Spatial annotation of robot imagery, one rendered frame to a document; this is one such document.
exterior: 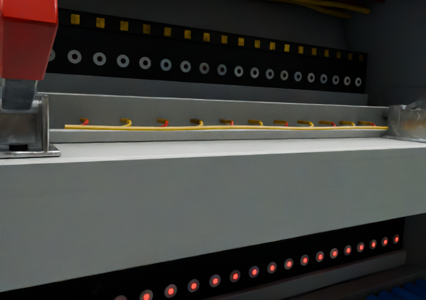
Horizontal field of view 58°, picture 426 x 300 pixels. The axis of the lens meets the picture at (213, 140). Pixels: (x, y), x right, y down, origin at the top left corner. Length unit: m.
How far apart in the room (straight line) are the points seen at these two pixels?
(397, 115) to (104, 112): 0.22
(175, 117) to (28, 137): 0.08
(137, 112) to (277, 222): 0.09
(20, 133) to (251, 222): 0.11
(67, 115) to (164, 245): 0.08
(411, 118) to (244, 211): 0.17
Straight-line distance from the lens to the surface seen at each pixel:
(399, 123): 0.32
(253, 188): 0.18
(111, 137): 0.20
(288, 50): 0.44
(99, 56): 0.35
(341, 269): 0.44
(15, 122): 0.18
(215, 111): 0.23
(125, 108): 0.21
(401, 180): 0.26
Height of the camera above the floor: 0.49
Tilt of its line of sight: 13 degrees up
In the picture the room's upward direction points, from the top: 8 degrees counter-clockwise
